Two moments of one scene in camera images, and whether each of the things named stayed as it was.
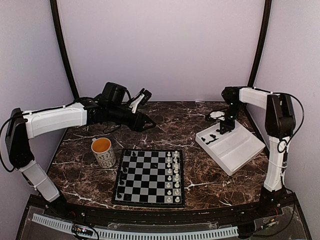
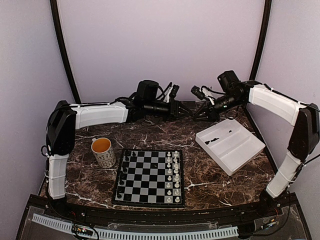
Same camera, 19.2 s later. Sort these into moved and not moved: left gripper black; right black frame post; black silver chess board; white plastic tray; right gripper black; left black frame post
Moved: right gripper black; left gripper black
Not moved: right black frame post; white plastic tray; left black frame post; black silver chess board
